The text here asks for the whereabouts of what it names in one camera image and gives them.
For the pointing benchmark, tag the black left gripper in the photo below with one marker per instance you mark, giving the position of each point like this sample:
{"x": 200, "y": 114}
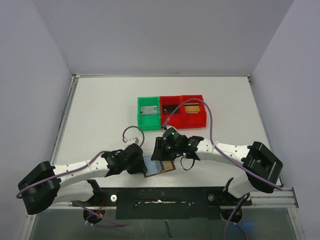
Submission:
{"x": 140, "y": 167}

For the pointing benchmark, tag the striped gold card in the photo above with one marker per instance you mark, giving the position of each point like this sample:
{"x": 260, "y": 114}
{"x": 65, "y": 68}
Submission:
{"x": 166, "y": 166}

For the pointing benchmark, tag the brown leather card holder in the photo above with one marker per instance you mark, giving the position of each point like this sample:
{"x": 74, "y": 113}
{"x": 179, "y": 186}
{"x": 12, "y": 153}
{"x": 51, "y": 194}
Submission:
{"x": 153, "y": 167}

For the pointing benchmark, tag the red plastic bin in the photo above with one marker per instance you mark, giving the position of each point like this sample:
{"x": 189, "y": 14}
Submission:
{"x": 198, "y": 120}
{"x": 176, "y": 120}

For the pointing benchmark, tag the silver card in green bin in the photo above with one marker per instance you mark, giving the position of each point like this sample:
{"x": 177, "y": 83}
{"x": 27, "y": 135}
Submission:
{"x": 149, "y": 110}

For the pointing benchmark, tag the black card in red bin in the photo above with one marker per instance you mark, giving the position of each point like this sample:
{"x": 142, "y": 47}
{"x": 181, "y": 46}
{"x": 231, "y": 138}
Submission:
{"x": 169, "y": 108}

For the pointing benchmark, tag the red plastic bin right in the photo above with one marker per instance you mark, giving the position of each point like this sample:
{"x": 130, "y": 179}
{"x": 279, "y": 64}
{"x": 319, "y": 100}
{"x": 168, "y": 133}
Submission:
{"x": 198, "y": 120}

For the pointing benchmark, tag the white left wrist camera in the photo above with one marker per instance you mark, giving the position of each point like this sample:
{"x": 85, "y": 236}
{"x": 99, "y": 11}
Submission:
{"x": 129, "y": 141}

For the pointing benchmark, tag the aluminium front frame rail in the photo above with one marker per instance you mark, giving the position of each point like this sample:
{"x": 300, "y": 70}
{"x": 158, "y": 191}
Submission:
{"x": 91, "y": 196}

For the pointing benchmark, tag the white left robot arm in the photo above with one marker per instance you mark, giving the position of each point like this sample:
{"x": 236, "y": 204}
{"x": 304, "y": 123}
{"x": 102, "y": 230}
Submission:
{"x": 48, "y": 184}

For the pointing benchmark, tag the aluminium frame rail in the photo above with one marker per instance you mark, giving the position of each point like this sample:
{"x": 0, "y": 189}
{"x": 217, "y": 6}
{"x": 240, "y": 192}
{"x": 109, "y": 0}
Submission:
{"x": 91, "y": 196}
{"x": 64, "y": 118}

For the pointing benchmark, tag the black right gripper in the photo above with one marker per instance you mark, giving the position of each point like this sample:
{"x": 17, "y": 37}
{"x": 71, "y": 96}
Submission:
{"x": 158, "y": 152}

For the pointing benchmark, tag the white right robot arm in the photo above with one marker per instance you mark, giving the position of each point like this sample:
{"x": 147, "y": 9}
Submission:
{"x": 260, "y": 166}

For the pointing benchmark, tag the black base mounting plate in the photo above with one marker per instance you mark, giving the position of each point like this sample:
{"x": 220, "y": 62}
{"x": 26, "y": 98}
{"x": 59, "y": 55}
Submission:
{"x": 168, "y": 211}

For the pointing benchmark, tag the aluminium left frame rail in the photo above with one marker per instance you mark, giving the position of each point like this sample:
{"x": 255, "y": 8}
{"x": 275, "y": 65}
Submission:
{"x": 64, "y": 118}

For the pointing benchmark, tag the green plastic bin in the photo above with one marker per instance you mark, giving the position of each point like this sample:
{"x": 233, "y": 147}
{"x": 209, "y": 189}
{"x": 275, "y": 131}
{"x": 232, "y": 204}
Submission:
{"x": 148, "y": 122}

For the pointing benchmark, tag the red plastic bin middle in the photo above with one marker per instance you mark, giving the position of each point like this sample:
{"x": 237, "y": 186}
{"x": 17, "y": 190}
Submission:
{"x": 176, "y": 120}

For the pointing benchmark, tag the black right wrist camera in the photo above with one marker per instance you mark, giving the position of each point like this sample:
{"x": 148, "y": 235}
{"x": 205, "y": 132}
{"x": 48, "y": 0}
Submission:
{"x": 171, "y": 134}

